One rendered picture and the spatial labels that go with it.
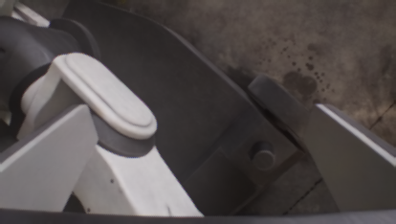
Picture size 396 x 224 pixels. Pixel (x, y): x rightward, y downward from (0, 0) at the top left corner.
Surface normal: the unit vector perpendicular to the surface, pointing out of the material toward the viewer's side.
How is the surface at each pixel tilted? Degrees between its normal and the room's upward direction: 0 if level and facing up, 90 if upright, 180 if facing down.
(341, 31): 0
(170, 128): 0
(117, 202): 21
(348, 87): 0
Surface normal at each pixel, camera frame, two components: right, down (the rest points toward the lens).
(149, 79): -0.22, 0.19
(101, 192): -0.48, -0.07
